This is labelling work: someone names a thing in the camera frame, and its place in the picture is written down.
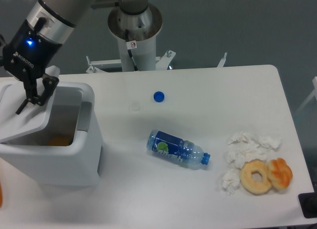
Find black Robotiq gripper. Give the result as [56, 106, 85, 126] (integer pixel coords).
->
[0, 17, 61, 115]

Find white trash can lid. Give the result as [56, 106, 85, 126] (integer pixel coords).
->
[0, 78, 55, 143]

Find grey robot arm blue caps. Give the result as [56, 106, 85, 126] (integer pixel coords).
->
[0, 0, 162, 114]

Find yellow item inside trash can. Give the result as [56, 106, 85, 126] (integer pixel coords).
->
[47, 136, 70, 146]

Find white trash can body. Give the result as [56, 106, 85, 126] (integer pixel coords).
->
[0, 82, 103, 186]

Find blue bottle cap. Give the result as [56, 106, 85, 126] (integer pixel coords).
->
[153, 91, 165, 103]

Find orange object at left edge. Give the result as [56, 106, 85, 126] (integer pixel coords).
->
[0, 183, 3, 208]

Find blue plastic drink bottle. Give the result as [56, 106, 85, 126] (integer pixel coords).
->
[147, 130, 211, 169]

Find crumpled white tissue large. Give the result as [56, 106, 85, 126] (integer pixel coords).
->
[225, 131, 267, 169]

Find crumpled white tissue small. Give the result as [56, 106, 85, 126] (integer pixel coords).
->
[221, 169, 240, 195]

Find crumpled white tissue right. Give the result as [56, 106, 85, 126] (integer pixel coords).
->
[259, 136, 282, 150]

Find orange twisted bread roll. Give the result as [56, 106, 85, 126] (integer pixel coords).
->
[267, 158, 293, 190]

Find white furniture at right edge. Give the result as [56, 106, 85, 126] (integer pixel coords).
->
[295, 76, 317, 117]

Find black device at edge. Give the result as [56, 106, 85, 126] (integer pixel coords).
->
[298, 192, 317, 219]

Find black cable on pedestal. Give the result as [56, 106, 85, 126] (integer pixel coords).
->
[124, 28, 139, 71]

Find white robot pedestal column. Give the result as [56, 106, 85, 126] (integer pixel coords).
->
[108, 4, 162, 72]

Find white metal base frame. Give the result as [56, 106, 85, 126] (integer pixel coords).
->
[85, 50, 228, 74]

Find ring doughnut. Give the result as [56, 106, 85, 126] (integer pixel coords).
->
[239, 160, 272, 195]

